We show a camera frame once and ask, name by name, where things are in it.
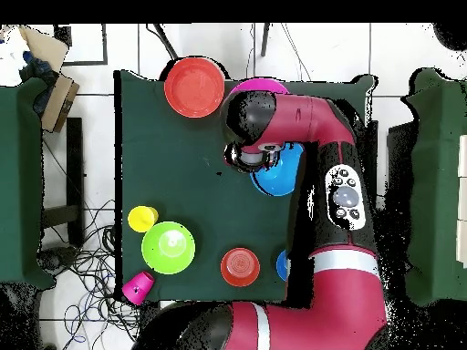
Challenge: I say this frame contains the light blue bowl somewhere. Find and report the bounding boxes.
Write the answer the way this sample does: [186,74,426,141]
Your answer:
[249,142,306,198]

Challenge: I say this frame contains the green bowl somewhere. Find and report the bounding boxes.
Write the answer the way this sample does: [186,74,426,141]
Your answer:
[140,221,197,275]

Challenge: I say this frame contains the small dark blue bowl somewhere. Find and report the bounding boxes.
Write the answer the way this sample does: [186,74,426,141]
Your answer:
[275,249,292,283]

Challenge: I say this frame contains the large pink bowl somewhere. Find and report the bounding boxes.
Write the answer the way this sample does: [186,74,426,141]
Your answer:
[229,77,290,97]

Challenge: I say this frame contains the large shallow orange bowl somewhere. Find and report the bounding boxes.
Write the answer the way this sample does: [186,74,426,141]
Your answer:
[163,57,226,119]

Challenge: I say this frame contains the dark green table cloth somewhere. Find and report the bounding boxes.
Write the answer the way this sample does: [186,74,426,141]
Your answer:
[113,68,379,304]

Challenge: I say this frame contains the small orange bowl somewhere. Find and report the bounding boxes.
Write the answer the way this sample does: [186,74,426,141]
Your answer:
[220,247,262,288]

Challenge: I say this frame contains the yellow cup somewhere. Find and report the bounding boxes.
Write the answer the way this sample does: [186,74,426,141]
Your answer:
[127,205,161,233]

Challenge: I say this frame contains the pink cup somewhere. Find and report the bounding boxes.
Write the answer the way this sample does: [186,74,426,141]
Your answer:
[120,270,156,306]

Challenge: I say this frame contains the black box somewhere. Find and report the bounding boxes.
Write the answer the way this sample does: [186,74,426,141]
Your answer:
[386,120,417,213]

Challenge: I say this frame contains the brown cardboard box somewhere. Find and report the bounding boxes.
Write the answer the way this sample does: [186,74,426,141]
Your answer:
[40,72,80,133]

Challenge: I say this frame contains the green cloth covered table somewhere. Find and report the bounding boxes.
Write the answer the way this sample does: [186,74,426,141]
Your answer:
[399,67,467,308]
[0,77,57,291]

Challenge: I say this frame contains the white boxes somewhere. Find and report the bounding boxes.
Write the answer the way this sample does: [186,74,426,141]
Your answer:
[456,133,467,270]

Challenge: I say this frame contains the beige board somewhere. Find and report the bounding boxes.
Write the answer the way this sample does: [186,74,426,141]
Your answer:
[17,24,70,74]

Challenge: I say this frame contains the tangle of black cables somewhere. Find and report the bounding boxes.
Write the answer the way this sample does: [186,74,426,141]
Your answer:
[41,196,147,350]

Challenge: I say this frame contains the black stool frame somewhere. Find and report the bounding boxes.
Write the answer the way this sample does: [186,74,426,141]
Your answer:
[41,117,86,250]

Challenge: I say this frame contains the black camera tripod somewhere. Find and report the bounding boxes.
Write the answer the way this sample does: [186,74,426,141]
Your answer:
[145,23,272,61]

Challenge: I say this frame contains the black pedestal leg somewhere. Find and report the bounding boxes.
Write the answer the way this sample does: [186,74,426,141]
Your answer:
[36,246,78,276]

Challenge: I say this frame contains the black floor frame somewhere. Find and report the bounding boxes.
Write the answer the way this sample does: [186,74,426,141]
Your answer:
[53,23,109,67]

